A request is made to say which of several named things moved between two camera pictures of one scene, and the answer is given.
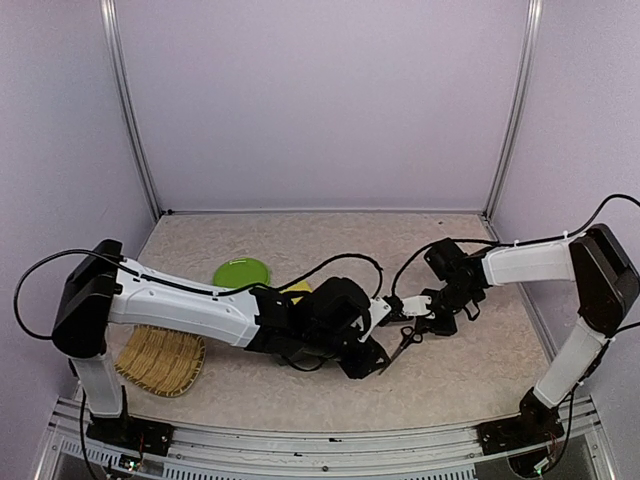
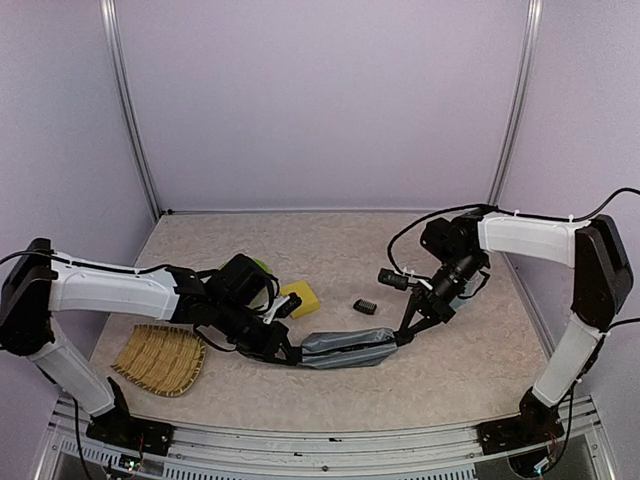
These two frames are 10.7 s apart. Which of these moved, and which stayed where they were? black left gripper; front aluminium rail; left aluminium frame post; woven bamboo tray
Moved: black left gripper
Stayed: left aluminium frame post; front aluminium rail; woven bamboo tray
